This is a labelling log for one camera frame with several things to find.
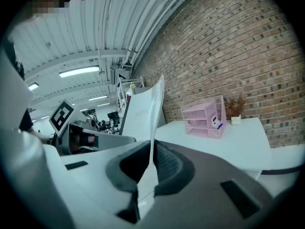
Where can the thin ceiling light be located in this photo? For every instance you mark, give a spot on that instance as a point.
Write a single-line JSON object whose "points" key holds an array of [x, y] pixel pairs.
{"points": [[97, 98]]}

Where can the small white device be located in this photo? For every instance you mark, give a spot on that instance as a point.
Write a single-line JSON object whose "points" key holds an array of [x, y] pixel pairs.
{"points": [[215, 122]]}

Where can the short ceiling light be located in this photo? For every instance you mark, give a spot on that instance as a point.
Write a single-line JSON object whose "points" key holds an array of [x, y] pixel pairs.
{"points": [[33, 86]]}

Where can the black background machinery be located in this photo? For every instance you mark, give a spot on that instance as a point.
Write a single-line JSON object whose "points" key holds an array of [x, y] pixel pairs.
{"points": [[104, 121]]}

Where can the pink mesh desk organizer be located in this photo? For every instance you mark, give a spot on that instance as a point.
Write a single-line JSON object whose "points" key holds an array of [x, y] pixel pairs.
{"points": [[202, 118]]}

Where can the white metal shelf rack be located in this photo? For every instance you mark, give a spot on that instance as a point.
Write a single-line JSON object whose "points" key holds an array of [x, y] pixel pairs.
{"points": [[122, 96]]}

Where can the white desk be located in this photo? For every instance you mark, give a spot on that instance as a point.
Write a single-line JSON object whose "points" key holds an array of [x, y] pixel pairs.
{"points": [[243, 147]]}

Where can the long ceiling light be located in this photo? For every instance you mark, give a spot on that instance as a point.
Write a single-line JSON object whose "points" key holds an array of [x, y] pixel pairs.
{"points": [[78, 71]]}

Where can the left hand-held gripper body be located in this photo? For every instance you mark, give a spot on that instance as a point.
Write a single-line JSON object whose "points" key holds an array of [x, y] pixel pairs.
{"points": [[62, 114]]}

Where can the white notebook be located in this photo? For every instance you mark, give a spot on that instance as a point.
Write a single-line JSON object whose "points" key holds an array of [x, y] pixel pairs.
{"points": [[140, 113]]}

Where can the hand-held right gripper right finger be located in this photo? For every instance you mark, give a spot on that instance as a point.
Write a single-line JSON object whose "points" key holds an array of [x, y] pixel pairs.
{"points": [[202, 194]]}

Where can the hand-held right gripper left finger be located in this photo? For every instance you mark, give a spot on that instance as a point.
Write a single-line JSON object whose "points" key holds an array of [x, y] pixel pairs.
{"points": [[95, 175]]}

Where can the blue pen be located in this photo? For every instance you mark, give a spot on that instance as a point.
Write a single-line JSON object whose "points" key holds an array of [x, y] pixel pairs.
{"points": [[219, 126]]}

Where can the person's white shirt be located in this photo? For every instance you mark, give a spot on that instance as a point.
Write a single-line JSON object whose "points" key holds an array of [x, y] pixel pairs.
{"points": [[14, 92]]}

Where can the person's left hand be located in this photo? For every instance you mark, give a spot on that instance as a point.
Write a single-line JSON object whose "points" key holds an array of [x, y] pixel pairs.
{"points": [[85, 138]]}

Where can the dried plant in white pot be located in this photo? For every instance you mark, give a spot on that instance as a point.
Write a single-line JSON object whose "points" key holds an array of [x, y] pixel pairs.
{"points": [[234, 108]]}

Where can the white ceiling pipes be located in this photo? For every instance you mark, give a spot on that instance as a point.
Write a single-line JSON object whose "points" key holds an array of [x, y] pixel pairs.
{"points": [[152, 23]]}

